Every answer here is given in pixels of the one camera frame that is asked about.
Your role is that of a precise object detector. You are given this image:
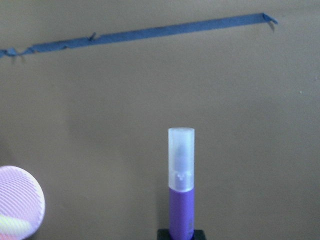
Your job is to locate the pink mesh pen holder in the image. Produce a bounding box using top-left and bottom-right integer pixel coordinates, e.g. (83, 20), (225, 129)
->
(0, 165), (46, 240)

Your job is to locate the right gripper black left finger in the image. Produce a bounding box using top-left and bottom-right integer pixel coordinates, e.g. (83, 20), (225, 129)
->
(156, 228), (171, 240)

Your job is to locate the purple highlighter pen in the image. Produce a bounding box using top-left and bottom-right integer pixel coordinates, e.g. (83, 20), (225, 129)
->
(168, 127), (195, 240)

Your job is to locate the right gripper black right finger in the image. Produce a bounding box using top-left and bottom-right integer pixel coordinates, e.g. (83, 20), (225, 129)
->
(193, 229), (207, 240)

